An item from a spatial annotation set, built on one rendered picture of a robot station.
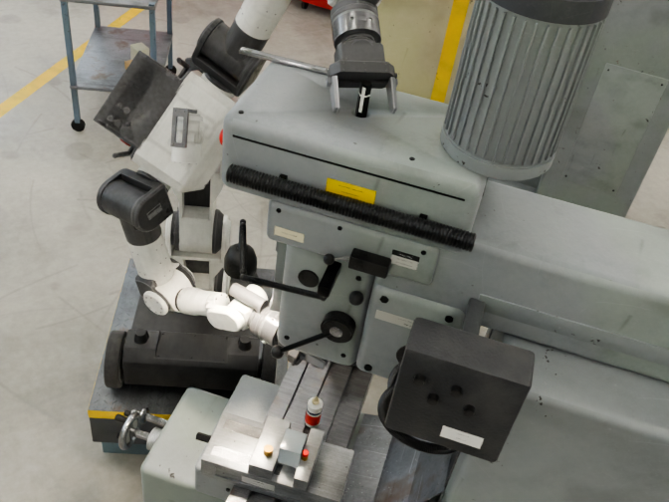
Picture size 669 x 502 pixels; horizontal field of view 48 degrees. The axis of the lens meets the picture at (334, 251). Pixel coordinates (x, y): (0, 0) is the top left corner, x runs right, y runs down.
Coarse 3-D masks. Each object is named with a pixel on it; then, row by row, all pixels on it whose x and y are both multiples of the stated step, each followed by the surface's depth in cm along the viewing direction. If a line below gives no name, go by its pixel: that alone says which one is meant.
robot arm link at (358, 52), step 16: (336, 16) 135; (352, 16) 133; (368, 16) 134; (336, 32) 135; (352, 32) 134; (368, 32) 134; (336, 48) 134; (352, 48) 133; (368, 48) 134; (336, 64) 132; (352, 64) 132; (368, 64) 133; (384, 64) 133; (352, 80) 135; (368, 80) 136; (384, 80) 136
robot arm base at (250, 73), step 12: (216, 24) 175; (204, 36) 174; (192, 60) 179; (204, 60) 179; (252, 60) 175; (264, 60) 179; (204, 72) 180; (216, 72) 179; (252, 72) 176; (228, 84) 179; (240, 84) 178
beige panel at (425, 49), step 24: (384, 0) 300; (408, 0) 297; (432, 0) 294; (456, 0) 291; (384, 24) 306; (408, 24) 303; (432, 24) 300; (456, 24) 297; (384, 48) 312; (408, 48) 309; (432, 48) 306; (456, 48) 303; (408, 72) 316; (432, 72) 313; (456, 72) 309; (432, 96) 319
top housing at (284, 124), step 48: (288, 96) 137; (384, 96) 141; (240, 144) 132; (288, 144) 129; (336, 144) 127; (384, 144) 129; (432, 144) 130; (336, 192) 132; (384, 192) 129; (432, 192) 126; (480, 192) 124
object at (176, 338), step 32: (160, 320) 268; (192, 320) 270; (128, 352) 252; (160, 352) 255; (192, 352) 256; (224, 352) 258; (256, 352) 257; (160, 384) 260; (192, 384) 260; (224, 384) 260
